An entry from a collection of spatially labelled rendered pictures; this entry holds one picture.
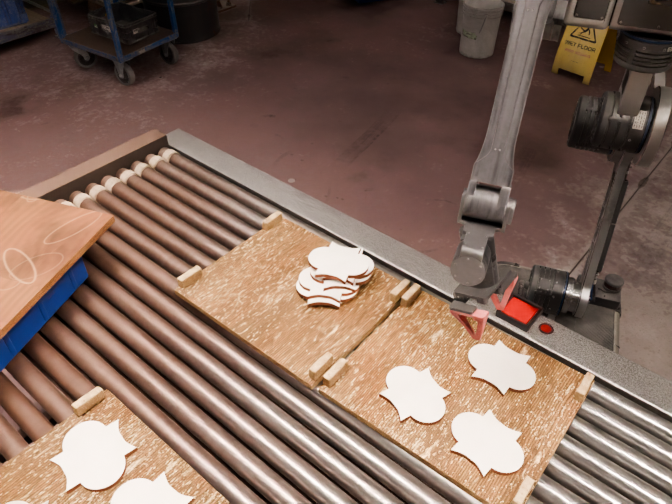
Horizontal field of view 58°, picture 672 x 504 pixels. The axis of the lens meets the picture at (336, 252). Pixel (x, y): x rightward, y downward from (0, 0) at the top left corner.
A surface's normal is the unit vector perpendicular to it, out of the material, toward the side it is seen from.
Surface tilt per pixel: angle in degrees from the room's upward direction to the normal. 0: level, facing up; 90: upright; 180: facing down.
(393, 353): 0
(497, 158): 62
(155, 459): 0
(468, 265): 83
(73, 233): 0
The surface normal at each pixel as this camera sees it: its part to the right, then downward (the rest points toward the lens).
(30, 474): 0.00, -0.75
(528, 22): -0.30, 0.20
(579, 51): -0.68, 0.29
